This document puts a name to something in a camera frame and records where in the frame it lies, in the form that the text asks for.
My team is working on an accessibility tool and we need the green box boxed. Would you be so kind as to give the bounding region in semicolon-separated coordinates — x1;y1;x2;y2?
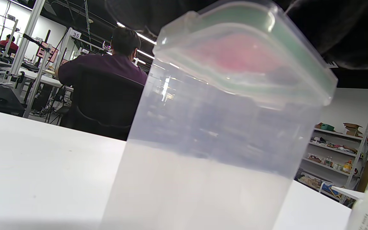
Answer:
315;123;335;132

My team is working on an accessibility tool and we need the clear lid with green seal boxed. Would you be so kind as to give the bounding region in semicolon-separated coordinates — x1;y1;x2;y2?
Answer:
153;0;338;111

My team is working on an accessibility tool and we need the black office chair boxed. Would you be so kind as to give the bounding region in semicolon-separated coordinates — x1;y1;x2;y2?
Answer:
60;65;145;141

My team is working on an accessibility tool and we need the white work desk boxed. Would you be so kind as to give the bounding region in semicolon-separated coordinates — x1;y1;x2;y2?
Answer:
10;66;74;93

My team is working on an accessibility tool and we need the grey metal shelf rack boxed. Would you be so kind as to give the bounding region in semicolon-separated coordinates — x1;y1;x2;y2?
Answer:
294;121;368;205

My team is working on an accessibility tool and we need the brown cardboard box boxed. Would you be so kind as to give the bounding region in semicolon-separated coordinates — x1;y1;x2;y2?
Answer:
343;123;363;137

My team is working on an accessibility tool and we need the long ceiling light strip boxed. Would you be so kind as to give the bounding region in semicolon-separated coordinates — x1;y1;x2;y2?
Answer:
116;21;157;46

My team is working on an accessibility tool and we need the clear plastic storage container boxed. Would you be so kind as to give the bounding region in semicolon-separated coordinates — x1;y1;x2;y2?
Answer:
99;59;323;230

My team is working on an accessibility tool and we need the aluminium frame post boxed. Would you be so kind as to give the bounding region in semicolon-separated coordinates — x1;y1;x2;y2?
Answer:
9;0;46;84

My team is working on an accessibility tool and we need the person's left hand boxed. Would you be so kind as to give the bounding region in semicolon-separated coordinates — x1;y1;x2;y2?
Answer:
106;0;368;70

